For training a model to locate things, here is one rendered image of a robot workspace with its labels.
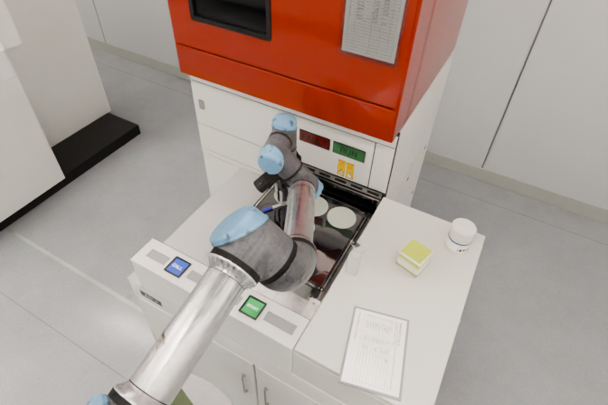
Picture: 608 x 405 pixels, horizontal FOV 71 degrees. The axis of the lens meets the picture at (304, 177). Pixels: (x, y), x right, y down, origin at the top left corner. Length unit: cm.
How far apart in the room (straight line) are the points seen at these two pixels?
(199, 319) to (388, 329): 54
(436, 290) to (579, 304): 158
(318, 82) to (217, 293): 71
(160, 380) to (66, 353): 162
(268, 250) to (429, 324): 54
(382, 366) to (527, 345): 145
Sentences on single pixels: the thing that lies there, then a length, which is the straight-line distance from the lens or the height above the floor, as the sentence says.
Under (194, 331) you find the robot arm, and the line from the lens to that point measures 84.
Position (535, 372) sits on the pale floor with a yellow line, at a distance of 245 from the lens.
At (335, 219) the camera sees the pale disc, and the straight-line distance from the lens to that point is 148.
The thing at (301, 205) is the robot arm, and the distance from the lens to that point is 111.
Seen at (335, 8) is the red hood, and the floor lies 158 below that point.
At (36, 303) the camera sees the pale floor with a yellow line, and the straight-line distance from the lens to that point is 266.
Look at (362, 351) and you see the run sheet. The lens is 115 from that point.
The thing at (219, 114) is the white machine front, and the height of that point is 106.
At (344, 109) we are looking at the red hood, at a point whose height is 129.
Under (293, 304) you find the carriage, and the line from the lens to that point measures 130.
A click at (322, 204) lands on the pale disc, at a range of 152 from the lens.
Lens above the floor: 200
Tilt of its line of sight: 43 degrees down
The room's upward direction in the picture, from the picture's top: 2 degrees clockwise
